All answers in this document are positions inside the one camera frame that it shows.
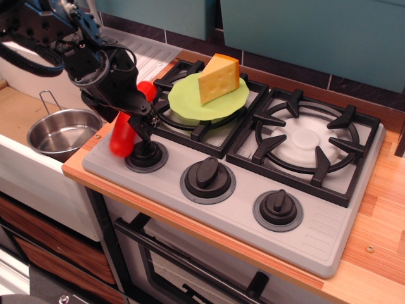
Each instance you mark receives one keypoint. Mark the right black stove knob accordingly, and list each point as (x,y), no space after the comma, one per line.
(278,211)

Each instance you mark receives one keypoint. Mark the yellow toy cheese wedge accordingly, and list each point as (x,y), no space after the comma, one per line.
(219,77)

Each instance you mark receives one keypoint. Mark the right black burner grate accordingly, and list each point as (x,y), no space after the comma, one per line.
(335,183)

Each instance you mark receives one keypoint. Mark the teal wall cabinet left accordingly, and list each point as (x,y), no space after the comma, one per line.
(194,19)

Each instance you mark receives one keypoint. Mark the middle black stove knob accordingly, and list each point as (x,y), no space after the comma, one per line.
(208,182)

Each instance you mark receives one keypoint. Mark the black burner grate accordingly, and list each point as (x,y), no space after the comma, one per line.
(213,137)
(335,183)

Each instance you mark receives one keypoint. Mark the wooden drawer fronts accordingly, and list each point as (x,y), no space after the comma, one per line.
(60,251)

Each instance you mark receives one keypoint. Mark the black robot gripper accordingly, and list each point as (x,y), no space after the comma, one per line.
(112,88)

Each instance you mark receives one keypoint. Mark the white right burner disc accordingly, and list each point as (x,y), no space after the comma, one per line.
(303,135)

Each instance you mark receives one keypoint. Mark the left black burner grate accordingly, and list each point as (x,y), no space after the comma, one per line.
(213,137)

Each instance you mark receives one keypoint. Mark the black stove knob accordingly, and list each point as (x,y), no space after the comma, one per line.
(208,182)
(147,157)
(278,211)

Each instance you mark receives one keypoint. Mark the red toy sausage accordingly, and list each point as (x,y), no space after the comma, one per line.
(123,136)

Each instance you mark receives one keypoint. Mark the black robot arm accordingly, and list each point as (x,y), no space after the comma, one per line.
(46,38)

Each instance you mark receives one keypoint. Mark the small steel pot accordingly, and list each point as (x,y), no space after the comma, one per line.
(61,134)

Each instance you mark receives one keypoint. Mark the left black stove knob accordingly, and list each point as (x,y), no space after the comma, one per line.
(147,157)

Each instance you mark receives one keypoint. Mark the grey toy stove top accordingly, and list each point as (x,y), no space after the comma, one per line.
(315,245)

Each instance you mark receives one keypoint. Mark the white toy sink unit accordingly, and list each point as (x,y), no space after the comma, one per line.
(34,179)

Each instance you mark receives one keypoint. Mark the oven door with black handle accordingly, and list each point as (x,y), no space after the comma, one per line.
(185,280)

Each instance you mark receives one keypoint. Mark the light green plastic plate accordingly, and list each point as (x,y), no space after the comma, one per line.
(184,100)

